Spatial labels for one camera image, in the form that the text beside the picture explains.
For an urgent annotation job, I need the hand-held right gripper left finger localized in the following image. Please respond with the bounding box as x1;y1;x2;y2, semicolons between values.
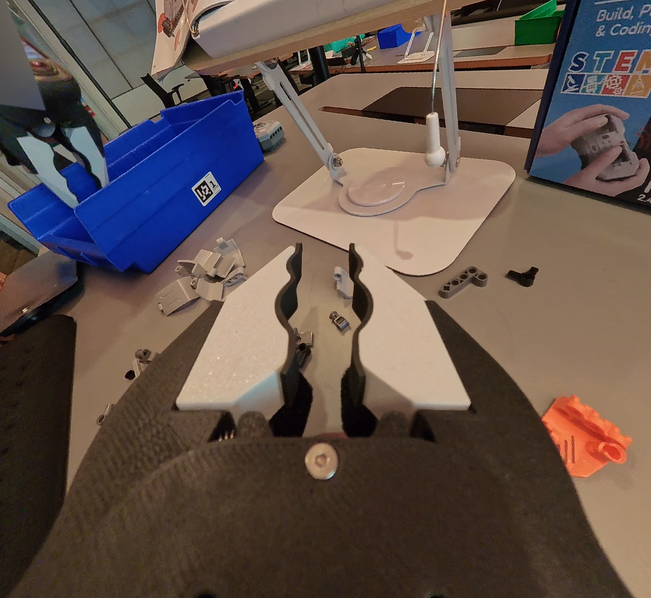
174;242;313;426

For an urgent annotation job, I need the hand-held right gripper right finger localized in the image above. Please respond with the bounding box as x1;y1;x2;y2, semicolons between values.
341;242;472;426

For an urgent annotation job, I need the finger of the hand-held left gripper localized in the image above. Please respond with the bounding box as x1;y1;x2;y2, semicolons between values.
18;137;79;208
68;128;110;187

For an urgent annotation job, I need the blue plastic storage bin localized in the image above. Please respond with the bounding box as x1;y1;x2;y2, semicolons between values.
7;90;265;273

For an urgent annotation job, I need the grey plate with screw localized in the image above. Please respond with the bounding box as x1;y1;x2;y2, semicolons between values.
0;252;78;339

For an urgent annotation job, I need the dark grey short beam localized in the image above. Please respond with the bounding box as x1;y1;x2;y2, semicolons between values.
438;267;489;300

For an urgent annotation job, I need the light grey angled panel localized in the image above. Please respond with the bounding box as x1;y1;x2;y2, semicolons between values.
175;237;247;301

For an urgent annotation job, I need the black office chair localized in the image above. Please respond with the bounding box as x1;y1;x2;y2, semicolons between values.
141;74;185;110

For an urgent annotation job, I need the white book stand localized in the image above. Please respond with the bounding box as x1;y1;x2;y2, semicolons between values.
191;0;517;276
397;16;438;65

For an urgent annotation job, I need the grey brick block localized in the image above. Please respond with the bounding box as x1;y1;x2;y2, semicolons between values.
253;119;285;152

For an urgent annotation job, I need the orange wedge plate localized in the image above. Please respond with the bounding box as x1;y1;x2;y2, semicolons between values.
541;395;633;478

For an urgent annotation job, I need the dark perforated chair armrest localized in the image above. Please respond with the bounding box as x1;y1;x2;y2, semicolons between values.
0;314;77;583

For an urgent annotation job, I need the small blue bin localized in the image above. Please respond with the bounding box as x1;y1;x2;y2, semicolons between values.
376;24;412;49

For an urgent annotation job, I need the dark blue toy kit box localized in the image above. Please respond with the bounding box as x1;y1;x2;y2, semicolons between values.
524;0;651;210

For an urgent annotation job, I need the green plastic bin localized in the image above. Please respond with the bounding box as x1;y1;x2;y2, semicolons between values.
514;0;566;46

